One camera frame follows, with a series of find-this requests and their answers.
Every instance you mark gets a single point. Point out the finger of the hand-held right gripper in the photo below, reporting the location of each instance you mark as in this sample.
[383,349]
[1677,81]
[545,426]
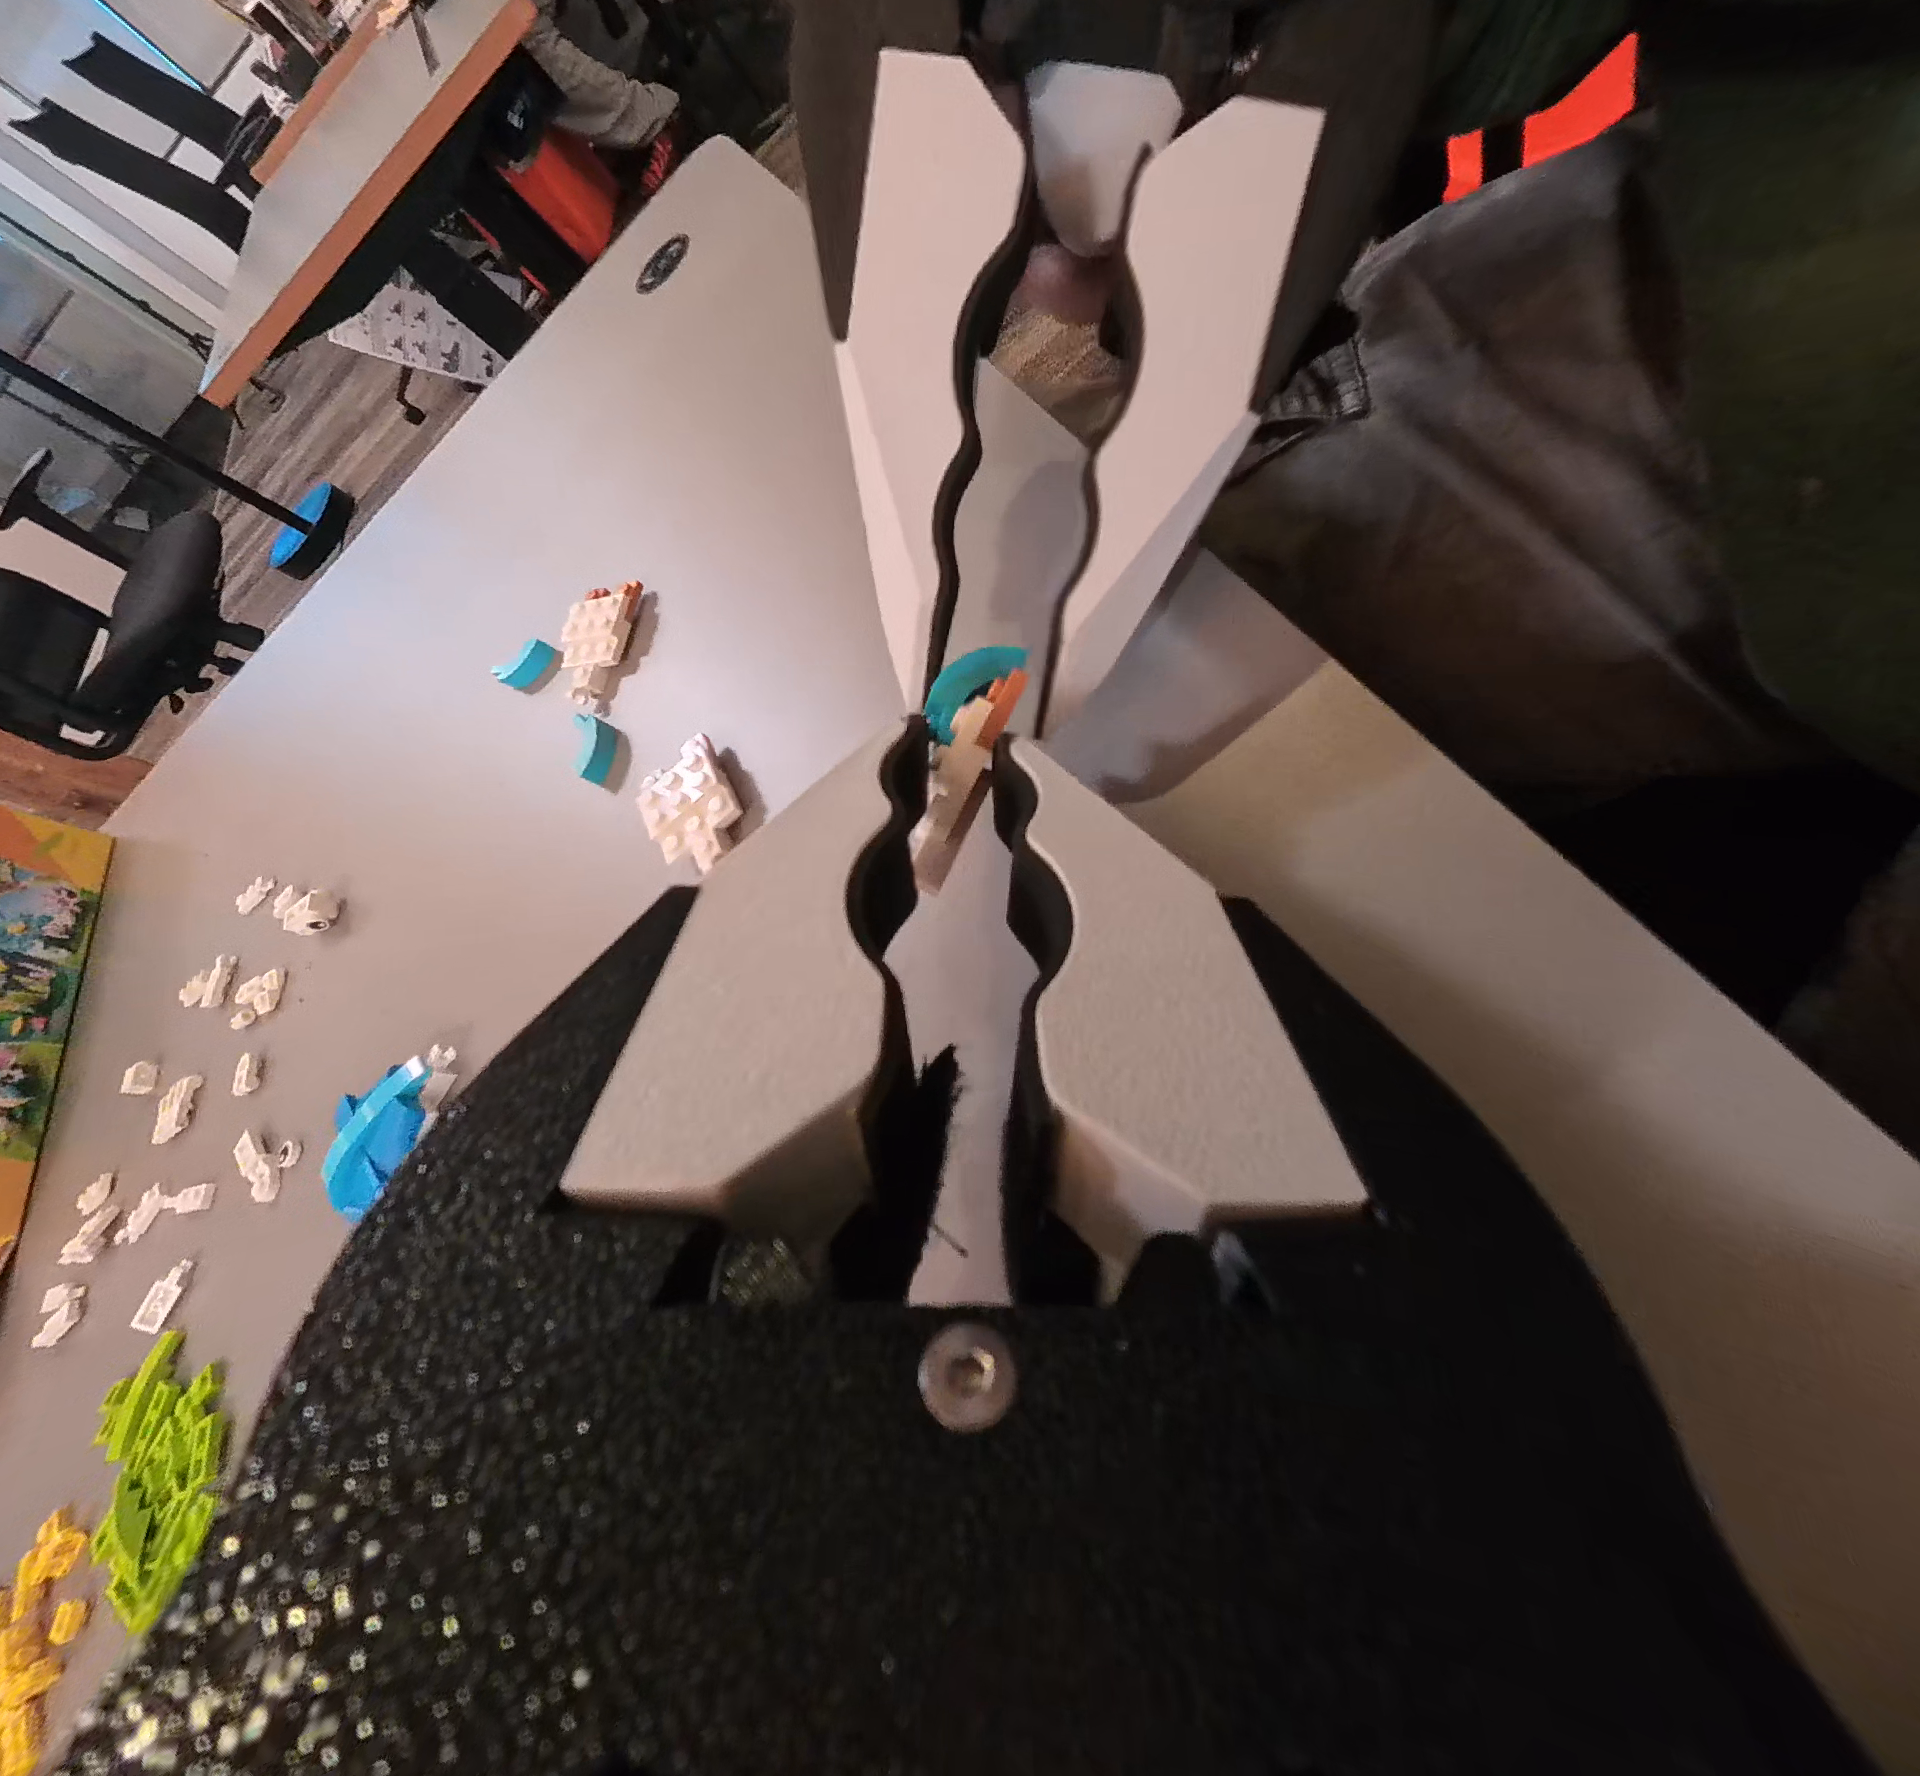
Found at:
[908,273]
[1224,264]

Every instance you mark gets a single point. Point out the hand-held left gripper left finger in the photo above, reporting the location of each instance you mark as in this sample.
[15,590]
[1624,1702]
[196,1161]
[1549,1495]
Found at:
[737,1026]

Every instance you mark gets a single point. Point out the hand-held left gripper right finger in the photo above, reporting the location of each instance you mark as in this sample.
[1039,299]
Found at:
[1183,1058]

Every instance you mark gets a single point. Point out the small white teal brick model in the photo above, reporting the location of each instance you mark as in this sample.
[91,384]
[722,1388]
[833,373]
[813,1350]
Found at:
[955,826]

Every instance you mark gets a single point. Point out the teal curved toy brick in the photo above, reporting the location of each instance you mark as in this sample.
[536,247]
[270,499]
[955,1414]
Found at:
[602,745]
[523,670]

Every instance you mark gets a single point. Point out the colourful toy set box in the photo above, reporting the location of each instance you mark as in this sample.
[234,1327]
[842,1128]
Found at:
[48,994]

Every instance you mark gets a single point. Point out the black desk grommet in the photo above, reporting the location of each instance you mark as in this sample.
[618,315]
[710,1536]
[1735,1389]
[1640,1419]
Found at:
[663,264]

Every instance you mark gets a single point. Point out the person's grey trousers leg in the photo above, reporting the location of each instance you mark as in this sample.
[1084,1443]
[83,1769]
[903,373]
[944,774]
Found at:
[1485,457]

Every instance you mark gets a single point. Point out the orange red bag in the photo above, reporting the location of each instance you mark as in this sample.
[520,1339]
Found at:
[577,191]

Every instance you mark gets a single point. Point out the blue toy brick model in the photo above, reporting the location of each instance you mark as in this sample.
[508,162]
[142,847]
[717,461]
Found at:
[377,1128]

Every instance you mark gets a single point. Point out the white orange toy brick model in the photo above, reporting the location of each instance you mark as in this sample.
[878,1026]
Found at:
[602,641]

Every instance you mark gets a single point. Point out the printed white sheet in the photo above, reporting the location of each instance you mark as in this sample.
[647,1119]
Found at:
[429,335]

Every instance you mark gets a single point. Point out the grey desk with orange edge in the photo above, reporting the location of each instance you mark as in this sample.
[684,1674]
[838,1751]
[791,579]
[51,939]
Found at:
[388,138]

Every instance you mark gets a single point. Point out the heap of white bricks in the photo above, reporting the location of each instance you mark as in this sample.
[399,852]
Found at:
[175,1110]

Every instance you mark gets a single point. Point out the black pole with blue base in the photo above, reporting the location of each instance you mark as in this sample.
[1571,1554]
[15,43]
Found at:
[315,522]

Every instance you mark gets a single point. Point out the black office chair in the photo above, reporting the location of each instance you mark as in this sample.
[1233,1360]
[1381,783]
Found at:
[145,612]

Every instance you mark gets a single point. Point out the heap of green bricks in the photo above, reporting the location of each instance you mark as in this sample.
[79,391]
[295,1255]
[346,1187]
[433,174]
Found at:
[156,1478]

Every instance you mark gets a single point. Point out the heap of yellow bricks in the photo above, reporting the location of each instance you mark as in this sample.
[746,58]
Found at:
[38,1609]

